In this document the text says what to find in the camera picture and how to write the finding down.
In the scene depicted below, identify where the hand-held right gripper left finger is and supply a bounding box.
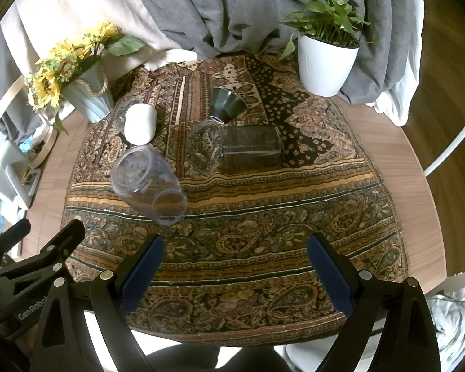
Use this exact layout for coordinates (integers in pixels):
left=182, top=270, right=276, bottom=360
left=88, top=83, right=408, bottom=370
left=35, top=234, right=166, bottom=372

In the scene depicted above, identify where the white curved rod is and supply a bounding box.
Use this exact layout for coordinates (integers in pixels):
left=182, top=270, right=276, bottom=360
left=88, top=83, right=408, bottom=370
left=423, top=104, right=465, bottom=176

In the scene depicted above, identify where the white ribbed flower pot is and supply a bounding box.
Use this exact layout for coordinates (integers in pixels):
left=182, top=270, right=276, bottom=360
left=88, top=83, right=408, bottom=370
left=297, top=34, right=361, bottom=98

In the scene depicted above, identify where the white cup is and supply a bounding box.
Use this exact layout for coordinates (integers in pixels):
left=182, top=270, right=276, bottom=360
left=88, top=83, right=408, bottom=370
left=124, top=103, right=157, bottom=144

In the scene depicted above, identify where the clear square glass cup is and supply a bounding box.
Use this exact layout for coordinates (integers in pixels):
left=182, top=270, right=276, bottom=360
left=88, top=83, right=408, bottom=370
left=186, top=121, right=283, bottom=176

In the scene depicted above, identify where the pale blue bucket planter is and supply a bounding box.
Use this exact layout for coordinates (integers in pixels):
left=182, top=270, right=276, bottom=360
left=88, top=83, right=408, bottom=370
left=60, top=62, right=115, bottom=123

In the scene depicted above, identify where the crumpled white cloth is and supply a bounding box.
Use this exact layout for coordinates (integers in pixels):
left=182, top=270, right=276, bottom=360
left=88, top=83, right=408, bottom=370
left=425, top=284, right=465, bottom=372

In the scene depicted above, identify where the brown paisley patterned cloth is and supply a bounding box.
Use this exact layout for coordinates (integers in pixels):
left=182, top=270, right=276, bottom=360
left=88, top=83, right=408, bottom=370
left=61, top=52, right=410, bottom=336

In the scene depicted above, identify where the white storage shelf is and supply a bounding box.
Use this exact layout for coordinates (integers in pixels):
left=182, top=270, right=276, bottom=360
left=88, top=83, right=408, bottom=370
left=0, top=137, right=43, bottom=212

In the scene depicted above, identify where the clear plastic cup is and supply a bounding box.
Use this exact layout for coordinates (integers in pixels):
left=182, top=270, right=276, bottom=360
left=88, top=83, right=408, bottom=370
left=110, top=145, right=188, bottom=227

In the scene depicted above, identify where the white chair backrest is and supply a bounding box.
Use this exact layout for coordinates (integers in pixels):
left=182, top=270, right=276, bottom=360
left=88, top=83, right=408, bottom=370
left=0, top=77, right=29, bottom=124

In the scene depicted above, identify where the white draped sheet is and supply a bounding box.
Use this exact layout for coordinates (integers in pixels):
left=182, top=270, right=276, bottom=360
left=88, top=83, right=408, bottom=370
left=364, top=0, right=429, bottom=126

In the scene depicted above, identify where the artificial sunflower bouquet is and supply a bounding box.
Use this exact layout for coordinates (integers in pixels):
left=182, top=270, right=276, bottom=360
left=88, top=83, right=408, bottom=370
left=25, top=21, right=146, bottom=137

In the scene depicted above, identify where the grey draped blanket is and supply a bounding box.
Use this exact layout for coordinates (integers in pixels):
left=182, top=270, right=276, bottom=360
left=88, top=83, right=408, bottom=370
left=0, top=0, right=425, bottom=145

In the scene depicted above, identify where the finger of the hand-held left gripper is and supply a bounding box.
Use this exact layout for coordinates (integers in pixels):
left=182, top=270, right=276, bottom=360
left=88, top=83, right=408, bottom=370
left=0, top=219, right=86, bottom=284
left=0, top=219, right=32, bottom=268

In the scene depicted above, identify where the dark green bowl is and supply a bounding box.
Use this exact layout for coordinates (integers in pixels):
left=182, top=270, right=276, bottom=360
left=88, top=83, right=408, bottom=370
left=210, top=87, right=246, bottom=122

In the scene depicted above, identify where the green pothos plant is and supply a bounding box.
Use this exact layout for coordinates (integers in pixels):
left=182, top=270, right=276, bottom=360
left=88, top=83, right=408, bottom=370
left=279, top=0, right=379, bottom=61

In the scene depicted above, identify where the beige draped sheet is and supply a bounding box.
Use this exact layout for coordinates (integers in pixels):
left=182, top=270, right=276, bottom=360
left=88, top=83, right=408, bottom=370
left=0, top=0, right=199, bottom=71

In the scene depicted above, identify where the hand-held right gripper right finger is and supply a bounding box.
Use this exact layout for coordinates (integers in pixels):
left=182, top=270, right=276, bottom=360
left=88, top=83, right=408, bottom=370
left=307, top=232, right=442, bottom=372

